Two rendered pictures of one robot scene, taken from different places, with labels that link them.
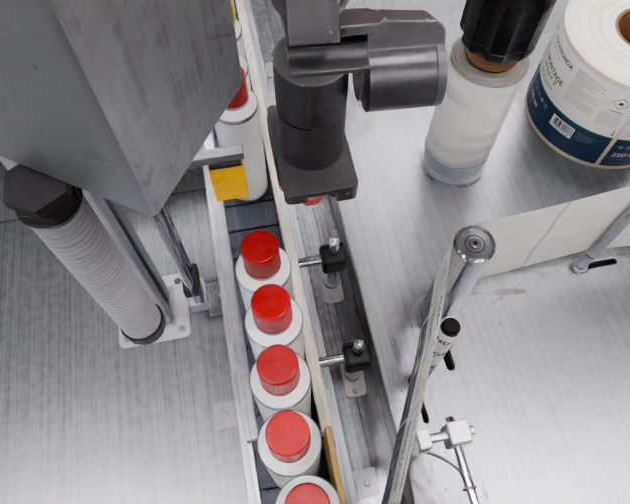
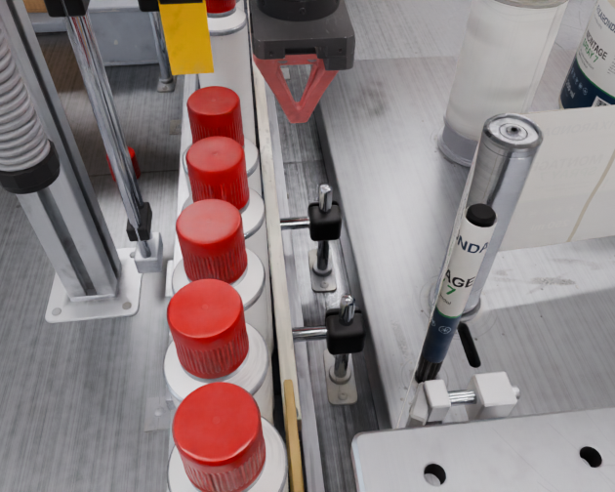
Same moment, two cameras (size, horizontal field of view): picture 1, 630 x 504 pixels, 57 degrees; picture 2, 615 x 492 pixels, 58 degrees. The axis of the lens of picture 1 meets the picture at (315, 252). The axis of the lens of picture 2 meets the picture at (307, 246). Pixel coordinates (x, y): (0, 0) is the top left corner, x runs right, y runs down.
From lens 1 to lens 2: 0.25 m
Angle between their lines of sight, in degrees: 15
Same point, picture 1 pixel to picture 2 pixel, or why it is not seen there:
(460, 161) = not seen: hidden behind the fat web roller
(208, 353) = (154, 337)
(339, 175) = (330, 26)
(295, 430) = (219, 305)
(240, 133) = (222, 51)
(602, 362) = not seen: outside the picture
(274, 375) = (200, 233)
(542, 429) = not seen: hidden behind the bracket
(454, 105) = (480, 44)
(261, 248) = (215, 102)
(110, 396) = (15, 377)
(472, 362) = (505, 359)
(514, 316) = (560, 309)
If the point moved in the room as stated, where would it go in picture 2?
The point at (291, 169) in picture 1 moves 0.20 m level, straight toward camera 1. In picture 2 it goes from (267, 19) to (235, 245)
